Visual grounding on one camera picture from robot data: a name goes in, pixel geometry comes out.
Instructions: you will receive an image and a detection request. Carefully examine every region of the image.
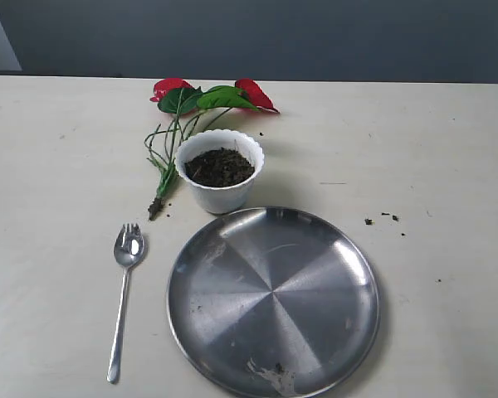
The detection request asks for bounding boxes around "red artificial flower plant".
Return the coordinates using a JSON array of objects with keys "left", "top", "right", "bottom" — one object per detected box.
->
[{"left": 144, "top": 78, "right": 279, "bottom": 221}]

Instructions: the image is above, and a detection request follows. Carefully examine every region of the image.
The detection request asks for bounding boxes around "stainless steel spork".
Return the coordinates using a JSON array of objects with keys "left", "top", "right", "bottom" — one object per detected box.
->
[{"left": 106, "top": 224, "right": 146, "bottom": 384}]

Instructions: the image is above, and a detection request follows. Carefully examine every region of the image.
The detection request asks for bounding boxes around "white scalloped plastic pot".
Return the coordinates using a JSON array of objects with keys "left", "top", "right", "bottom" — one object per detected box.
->
[{"left": 174, "top": 129, "right": 265, "bottom": 214}]

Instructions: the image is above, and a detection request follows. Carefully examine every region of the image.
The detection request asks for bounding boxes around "dark potting soil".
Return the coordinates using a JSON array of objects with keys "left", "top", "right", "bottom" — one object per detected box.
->
[{"left": 184, "top": 148, "right": 255, "bottom": 187}]

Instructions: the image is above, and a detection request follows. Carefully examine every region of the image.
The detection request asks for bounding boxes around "round stainless steel plate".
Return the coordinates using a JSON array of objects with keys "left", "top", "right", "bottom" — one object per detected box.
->
[{"left": 166, "top": 206, "right": 381, "bottom": 397}]

